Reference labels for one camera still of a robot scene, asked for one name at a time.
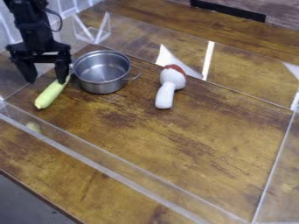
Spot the white red plush mushroom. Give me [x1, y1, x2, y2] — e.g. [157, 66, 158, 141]
[154, 64, 186, 109]

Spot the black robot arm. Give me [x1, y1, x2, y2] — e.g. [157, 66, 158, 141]
[2, 0, 70, 84]

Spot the black bar on table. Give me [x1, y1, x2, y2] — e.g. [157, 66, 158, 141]
[189, 0, 266, 23]

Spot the black cable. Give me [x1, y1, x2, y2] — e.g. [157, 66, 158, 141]
[44, 8, 64, 33]

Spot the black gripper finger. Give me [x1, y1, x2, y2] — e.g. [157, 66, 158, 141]
[54, 55, 70, 84]
[13, 59, 37, 83]

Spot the small steel pot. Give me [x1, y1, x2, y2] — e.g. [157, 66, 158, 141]
[72, 50, 141, 95]

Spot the clear acrylic enclosure wall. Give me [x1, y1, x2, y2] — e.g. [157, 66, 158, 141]
[0, 11, 299, 224]

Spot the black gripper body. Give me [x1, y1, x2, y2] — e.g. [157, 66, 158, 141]
[5, 40, 70, 64]

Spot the green plush corn cob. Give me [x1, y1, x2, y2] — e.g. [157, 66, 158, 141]
[33, 76, 70, 109]

